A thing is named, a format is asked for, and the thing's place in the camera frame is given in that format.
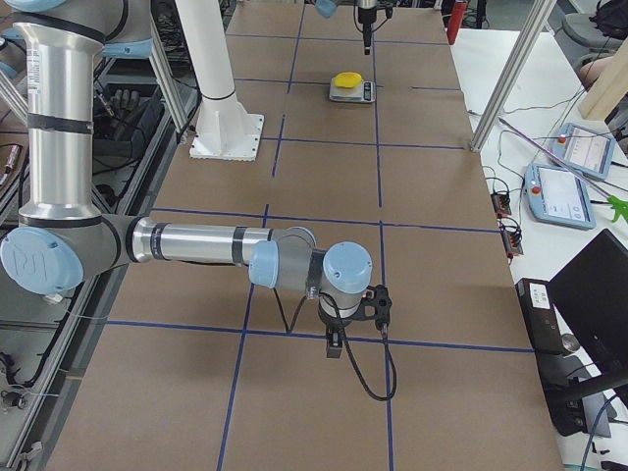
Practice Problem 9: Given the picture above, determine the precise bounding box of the far blue teach pendant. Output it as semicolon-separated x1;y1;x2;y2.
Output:
550;123;614;181

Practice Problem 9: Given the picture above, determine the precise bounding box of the yellow mango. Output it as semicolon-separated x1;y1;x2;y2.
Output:
333;72;363;89

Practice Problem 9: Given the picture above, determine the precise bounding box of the black mini computer box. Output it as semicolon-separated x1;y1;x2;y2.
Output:
515;278;563;355

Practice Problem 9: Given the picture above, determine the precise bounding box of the blue teach pendant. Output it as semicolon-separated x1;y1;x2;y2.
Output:
550;123;614;181
524;163;596;230

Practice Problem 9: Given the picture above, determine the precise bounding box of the near blue teach pendant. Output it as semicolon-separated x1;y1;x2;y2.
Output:
524;163;596;230

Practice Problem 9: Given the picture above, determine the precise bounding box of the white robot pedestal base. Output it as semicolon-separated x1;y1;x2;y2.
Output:
176;0;264;162

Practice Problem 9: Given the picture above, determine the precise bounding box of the red fire extinguisher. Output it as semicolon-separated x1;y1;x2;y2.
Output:
446;0;468;45

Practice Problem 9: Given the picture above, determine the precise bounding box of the silver digital kitchen scale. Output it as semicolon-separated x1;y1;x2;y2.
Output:
329;80;376;104

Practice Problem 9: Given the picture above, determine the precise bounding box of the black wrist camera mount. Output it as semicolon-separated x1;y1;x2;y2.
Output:
351;285;393;340

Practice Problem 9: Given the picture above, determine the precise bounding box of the black looping camera cable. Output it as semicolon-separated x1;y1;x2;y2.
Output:
338;328;397;402

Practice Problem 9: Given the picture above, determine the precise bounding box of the black laptop computer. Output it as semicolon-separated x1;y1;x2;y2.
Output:
549;229;627;372

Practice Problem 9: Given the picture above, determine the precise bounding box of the green plastic clamp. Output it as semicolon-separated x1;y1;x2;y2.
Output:
606;195;628;223

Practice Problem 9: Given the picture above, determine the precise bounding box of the aluminium frame post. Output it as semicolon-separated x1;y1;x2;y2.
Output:
470;0;556;153

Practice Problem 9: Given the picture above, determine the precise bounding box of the black orange electronics module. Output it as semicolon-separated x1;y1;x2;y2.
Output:
491;191;512;218

